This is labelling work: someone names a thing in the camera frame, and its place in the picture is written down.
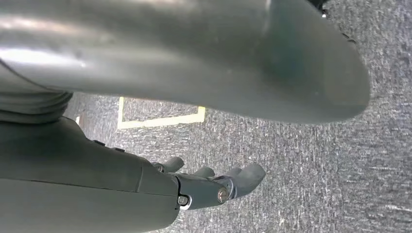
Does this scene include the yellow floor tape square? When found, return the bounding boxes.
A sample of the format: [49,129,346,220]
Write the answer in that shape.
[117,96,206,130]

